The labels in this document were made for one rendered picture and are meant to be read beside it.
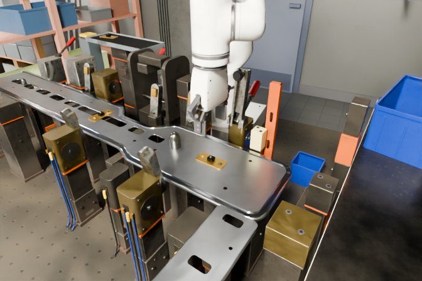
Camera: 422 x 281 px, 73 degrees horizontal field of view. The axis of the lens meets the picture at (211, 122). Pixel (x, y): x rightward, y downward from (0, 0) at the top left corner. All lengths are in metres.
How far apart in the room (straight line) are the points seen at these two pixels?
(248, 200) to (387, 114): 0.41
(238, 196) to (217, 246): 0.15
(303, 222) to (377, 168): 0.31
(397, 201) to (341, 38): 2.94
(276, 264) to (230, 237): 0.10
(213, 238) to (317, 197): 0.23
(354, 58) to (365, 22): 0.37
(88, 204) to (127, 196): 0.44
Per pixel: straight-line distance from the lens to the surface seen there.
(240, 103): 0.84
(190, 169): 0.77
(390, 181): 0.80
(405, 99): 1.14
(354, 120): 0.74
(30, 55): 5.06
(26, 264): 1.09
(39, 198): 1.28
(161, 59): 1.00
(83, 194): 1.05
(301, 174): 1.19
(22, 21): 3.29
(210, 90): 0.64
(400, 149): 0.87
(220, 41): 0.61
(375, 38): 3.57
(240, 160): 0.80
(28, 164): 1.37
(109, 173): 0.81
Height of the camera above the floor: 1.48
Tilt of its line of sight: 30 degrees down
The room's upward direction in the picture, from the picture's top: straight up
